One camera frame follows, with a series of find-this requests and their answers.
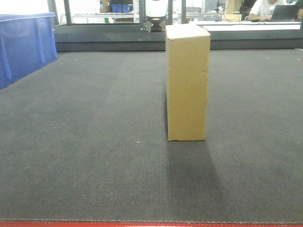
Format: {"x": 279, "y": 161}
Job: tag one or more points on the tall brown cardboard box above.
{"x": 187, "y": 51}

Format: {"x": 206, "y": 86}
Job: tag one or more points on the small background cardboard box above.
{"x": 232, "y": 10}

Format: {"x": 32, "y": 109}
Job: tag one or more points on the blue plastic crate on conveyor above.
{"x": 27, "y": 44}

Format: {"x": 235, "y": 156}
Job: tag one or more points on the red conveyor edge strip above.
{"x": 22, "y": 223}

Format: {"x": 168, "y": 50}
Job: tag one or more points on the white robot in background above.
{"x": 154, "y": 12}

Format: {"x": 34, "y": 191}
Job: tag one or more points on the white background table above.
{"x": 247, "y": 25}

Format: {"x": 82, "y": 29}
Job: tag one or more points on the seated person white shirt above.
{"x": 263, "y": 9}

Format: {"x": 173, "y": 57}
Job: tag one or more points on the black laptop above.
{"x": 285, "y": 13}

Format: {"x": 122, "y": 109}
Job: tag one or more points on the dark metal conveyor frame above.
{"x": 71, "y": 37}

